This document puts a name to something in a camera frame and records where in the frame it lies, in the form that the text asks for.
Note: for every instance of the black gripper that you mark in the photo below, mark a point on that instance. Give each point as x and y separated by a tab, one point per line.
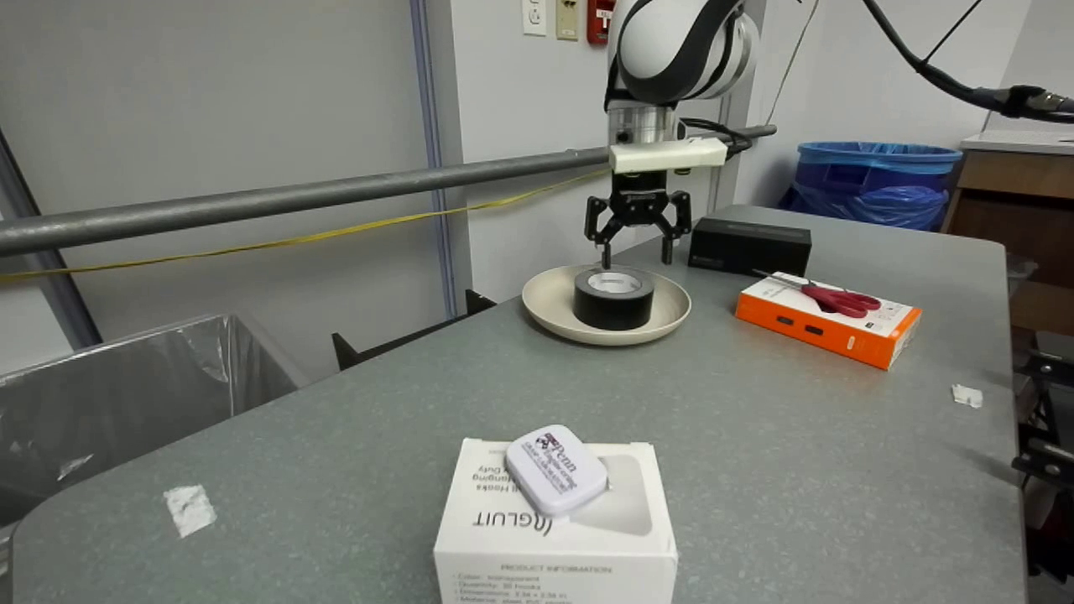
638	201

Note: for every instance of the black tape roll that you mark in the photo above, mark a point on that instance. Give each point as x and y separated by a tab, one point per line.
611	306

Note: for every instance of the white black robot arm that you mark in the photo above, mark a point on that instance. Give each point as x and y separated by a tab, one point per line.
676	51

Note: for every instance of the cream round plate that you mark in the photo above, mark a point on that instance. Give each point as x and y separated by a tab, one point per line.
550	304

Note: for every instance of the white tape scrap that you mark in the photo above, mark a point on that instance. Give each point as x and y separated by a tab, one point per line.
188	511
969	399

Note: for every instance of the black rectangular box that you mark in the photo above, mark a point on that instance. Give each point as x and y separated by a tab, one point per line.
745	247

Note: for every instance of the red fire alarm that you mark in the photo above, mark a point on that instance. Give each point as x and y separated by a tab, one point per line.
602	21

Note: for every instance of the orange and white box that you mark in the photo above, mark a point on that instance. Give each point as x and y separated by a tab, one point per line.
823	336

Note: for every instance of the grey upright pole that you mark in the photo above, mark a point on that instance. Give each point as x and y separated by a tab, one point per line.
436	137

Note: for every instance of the blue bagged trash bin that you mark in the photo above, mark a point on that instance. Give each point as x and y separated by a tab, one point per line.
872	187

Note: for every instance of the small white grey device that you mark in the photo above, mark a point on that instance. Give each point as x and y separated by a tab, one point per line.
556	468

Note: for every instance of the white cardboard box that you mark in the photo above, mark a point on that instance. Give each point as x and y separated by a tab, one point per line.
558	560

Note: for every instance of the wooden desk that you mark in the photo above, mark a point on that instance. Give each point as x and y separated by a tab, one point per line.
1007	214

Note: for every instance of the grey plastic bin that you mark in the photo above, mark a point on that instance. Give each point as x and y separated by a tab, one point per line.
123	408

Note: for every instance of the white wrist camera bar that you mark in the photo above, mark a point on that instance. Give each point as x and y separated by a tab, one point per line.
668	157

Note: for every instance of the beige wall plate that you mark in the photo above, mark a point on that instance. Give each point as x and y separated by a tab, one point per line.
567	20

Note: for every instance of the white wall switch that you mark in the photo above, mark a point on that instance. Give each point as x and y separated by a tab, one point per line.
533	15

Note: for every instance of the black frame behind table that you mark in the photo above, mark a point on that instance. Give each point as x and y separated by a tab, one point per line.
390	336

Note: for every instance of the grey metal rail pipe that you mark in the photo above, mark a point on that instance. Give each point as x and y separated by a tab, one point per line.
281	201

